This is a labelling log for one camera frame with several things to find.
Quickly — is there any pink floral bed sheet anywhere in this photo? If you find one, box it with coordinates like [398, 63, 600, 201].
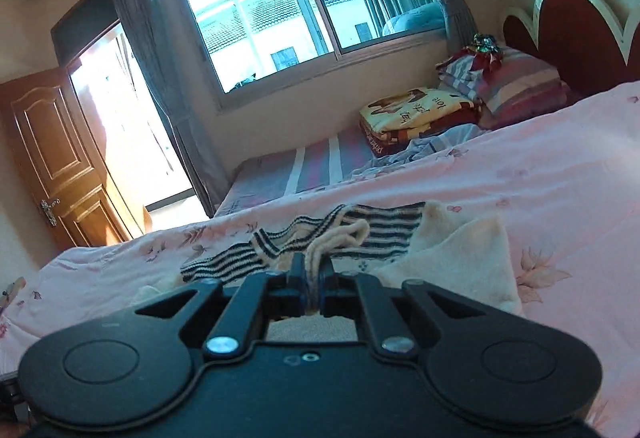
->
[1, 83, 639, 437]

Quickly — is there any light blue crumpled cloth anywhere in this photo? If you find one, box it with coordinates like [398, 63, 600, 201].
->
[348, 123, 487, 178]

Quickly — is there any striped red grey pillow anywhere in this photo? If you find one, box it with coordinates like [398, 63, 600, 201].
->
[435, 45, 574, 132]

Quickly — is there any shiny gift bow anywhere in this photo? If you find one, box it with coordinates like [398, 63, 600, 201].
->
[469, 33, 502, 57]

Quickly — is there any silver door handle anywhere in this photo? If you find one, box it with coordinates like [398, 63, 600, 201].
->
[40, 198, 61, 227]

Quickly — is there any grey left curtain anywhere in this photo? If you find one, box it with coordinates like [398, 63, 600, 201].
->
[113, 0, 230, 217]

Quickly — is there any red white wooden headboard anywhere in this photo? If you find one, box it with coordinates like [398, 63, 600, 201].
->
[502, 0, 639, 102]

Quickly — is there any striped purple mattress sheet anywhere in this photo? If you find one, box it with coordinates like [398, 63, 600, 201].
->
[215, 126, 373, 217]

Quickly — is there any yellow red folded blanket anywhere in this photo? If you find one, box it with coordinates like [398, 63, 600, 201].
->
[359, 87, 480, 157]

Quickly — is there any brown wooden door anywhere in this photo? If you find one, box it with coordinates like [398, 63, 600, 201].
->
[1, 68, 152, 251]

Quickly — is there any cream striped knit sweater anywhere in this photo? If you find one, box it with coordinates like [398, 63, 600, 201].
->
[131, 200, 524, 344]

